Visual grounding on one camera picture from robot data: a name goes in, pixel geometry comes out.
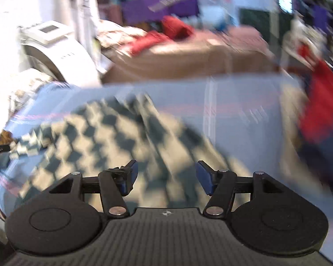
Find red garment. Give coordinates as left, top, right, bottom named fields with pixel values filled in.
left=129, top=15, right=195, bottom=55

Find green cream checkered sweater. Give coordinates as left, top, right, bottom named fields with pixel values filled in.
left=10, top=93, right=256, bottom=209

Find white machine with screen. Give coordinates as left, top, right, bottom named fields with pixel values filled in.
left=18, top=21, right=101, bottom=87

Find tan blanket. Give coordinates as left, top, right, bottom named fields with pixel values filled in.
left=102, top=26, right=282, bottom=86

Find dark blue cloth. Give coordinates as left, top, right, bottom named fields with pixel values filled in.
left=296, top=140, right=333, bottom=192

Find white brown floral quilt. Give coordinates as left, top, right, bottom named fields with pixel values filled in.
left=7, top=69, right=54, bottom=118

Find beige satin quilt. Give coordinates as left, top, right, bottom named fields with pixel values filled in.
left=96, top=21, right=146, bottom=52

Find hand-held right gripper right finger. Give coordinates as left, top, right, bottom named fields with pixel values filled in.
left=196, top=160, right=285, bottom=218

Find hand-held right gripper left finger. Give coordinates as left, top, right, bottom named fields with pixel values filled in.
left=48, top=159, right=139, bottom=218

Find purple cloth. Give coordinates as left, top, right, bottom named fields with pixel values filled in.
left=121, top=0, right=199, bottom=25

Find red hanging cloth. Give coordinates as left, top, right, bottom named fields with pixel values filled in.
left=297, top=58, right=333, bottom=145

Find blue striped bedsheet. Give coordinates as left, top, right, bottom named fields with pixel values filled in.
left=0, top=73, right=333, bottom=255

